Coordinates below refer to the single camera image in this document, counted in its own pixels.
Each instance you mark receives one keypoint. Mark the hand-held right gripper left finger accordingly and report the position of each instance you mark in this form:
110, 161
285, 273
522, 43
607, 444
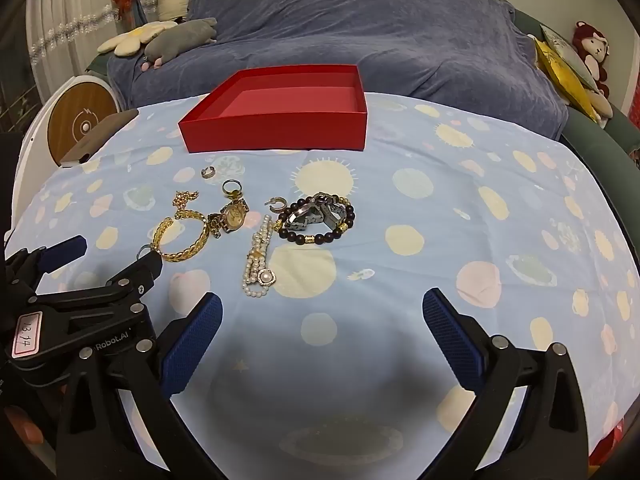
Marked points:
192, 345

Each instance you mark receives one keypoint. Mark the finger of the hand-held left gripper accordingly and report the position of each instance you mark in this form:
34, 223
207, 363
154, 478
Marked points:
65, 249
142, 269

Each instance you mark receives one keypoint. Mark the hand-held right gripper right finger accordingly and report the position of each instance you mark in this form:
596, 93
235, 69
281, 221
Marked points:
452, 340

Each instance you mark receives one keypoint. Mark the gold braided bangle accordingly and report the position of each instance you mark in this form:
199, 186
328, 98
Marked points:
175, 256

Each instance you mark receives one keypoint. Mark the gold wristwatch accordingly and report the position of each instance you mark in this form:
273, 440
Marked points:
232, 216

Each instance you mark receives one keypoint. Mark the silver wristwatch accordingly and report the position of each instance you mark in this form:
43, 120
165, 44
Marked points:
310, 217

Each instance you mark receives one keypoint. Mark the red cardboard box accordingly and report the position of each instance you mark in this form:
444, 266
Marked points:
270, 132

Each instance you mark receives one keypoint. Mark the person's left hand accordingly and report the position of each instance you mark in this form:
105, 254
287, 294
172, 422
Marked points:
22, 427

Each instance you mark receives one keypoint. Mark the white round wood-top device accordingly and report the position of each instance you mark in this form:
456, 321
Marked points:
75, 120

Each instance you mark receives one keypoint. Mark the light blue printed tablecloth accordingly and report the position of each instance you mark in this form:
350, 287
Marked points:
400, 200

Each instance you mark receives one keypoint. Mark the cream flower plush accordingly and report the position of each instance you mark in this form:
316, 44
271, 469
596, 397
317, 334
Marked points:
130, 37

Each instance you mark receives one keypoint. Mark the grey plush animal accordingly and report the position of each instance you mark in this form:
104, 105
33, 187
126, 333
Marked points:
175, 42

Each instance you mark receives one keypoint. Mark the white curtain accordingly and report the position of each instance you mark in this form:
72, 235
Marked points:
65, 10

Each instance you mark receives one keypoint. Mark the green sofa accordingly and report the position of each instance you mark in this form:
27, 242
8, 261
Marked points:
595, 135

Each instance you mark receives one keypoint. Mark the red bow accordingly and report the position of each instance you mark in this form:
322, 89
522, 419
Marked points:
125, 0

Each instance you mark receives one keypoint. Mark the yellow cushion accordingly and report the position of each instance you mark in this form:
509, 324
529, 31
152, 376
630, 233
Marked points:
565, 75

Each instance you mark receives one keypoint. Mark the pale patterned cushion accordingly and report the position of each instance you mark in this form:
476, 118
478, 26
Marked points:
570, 50

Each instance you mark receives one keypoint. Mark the blue-grey blanket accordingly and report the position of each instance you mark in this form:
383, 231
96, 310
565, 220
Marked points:
350, 25

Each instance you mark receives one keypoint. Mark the red monkey plush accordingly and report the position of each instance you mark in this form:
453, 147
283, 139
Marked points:
592, 40

